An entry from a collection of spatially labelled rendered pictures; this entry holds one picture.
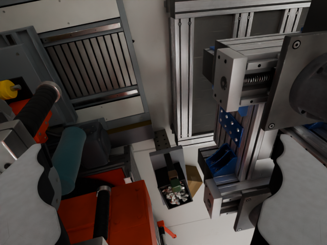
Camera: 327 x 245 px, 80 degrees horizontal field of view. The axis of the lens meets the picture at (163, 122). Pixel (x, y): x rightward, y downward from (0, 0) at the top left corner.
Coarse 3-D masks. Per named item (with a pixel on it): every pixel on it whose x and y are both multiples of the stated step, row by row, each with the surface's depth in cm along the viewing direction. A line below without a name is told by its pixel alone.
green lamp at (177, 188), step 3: (171, 180) 83; (174, 180) 82; (177, 180) 82; (171, 183) 81; (174, 183) 81; (177, 183) 81; (180, 183) 81; (171, 186) 80; (174, 186) 80; (177, 186) 80; (180, 186) 80; (174, 189) 81; (177, 189) 81; (180, 189) 81
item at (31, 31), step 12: (0, 36) 84; (12, 36) 83; (24, 36) 86; (36, 36) 89; (36, 48) 87; (36, 60) 92; (48, 60) 95; (48, 72) 96; (60, 84) 103; (60, 96) 103; (60, 108) 107; (72, 108) 111; (72, 120) 112
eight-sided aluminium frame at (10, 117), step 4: (0, 100) 54; (0, 104) 54; (4, 104) 56; (0, 108) 54; (4, 108) 55; (8, 108) 57; (0, 112) 54; (4, 112) 55; (8, 112) 56; (12, 112) 58; (0, 116) 55; (4, 116) 55; (8, 116) 56; (12, 116) 58; (0, 120) 56; (4, 120) 56; (8, 120) 56; (12, 120) 58
